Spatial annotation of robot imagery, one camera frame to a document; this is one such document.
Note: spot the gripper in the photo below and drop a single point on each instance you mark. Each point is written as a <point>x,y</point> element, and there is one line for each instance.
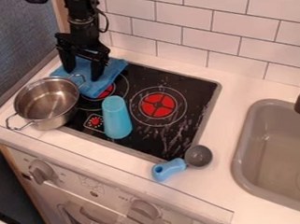
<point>81,41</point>

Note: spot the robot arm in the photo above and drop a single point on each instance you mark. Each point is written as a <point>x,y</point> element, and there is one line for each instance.
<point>80,9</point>

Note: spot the blue cloth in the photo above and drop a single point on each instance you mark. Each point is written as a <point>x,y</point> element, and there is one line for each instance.
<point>100,74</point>

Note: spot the silver pot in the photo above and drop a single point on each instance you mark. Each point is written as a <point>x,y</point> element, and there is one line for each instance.
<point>46,103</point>

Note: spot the blue cup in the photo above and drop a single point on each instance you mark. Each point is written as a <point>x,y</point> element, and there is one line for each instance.
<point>115,117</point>

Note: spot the toy stove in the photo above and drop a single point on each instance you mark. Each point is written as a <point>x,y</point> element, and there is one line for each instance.
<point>165,113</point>

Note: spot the blue and grey scoop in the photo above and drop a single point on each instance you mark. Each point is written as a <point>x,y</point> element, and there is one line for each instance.
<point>182,163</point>

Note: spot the toy sink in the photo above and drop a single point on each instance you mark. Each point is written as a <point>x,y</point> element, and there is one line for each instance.
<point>275,156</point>

